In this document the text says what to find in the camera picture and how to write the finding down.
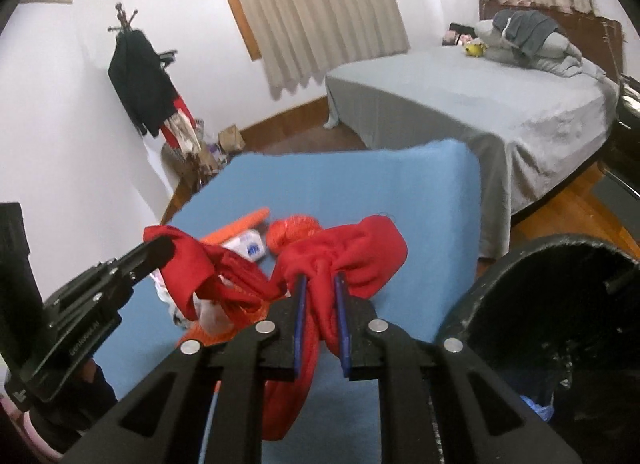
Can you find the yellow plush toy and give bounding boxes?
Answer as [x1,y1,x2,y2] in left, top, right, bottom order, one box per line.
[463,42,487,57]

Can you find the orange foam net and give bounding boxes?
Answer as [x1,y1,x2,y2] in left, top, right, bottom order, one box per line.
[169,300,243,347]
[201,207,270,245]

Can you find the red crumpled plastic bag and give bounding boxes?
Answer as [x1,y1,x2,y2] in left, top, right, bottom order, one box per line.
[265,215,322,255]

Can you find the brown paper bag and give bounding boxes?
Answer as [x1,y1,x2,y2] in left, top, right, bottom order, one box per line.
[218,125,246,154]

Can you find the blue table mat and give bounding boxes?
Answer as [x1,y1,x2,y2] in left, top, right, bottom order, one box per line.
[92,137,484,464]

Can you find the wooden coat rack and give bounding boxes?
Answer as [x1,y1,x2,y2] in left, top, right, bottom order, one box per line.
[107,3,220,191]

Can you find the grey folded bedding pile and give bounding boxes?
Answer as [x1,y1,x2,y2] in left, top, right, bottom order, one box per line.
[474,10,606,80]

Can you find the bed with grey sheet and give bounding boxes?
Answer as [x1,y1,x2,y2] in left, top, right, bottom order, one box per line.
[326,46,617,258]

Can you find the blue plastic bag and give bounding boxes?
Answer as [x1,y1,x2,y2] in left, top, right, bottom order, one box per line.
[521,395,554,422]

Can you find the pink and black items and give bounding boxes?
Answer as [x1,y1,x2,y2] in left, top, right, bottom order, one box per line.
[442,23,477,46]

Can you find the black lined trash bin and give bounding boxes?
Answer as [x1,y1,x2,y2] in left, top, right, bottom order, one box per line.
[436,234,639,463]

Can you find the red cloth garment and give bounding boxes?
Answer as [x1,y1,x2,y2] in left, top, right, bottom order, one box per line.
[259,215,409,442]

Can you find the dark wooden headboard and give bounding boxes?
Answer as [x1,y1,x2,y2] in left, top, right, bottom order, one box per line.
[480,0,625,81]

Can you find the black hanging coat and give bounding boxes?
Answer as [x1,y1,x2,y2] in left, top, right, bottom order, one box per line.
[107,30,177,138]

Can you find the orange foam net upper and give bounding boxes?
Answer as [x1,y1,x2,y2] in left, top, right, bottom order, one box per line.
[201,207,270,245]

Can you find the red hanging garment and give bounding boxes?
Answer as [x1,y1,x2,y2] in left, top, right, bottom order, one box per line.
[160,96,200,154]

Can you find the orange foam net lower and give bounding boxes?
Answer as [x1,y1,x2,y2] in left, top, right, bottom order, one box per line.
[169,300,243,347]

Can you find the checkered basket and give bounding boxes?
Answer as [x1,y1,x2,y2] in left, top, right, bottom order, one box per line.
[165,119,221,189]

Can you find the left beige curtain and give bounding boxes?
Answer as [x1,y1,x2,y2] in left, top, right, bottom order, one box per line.
[239,0,409,94]

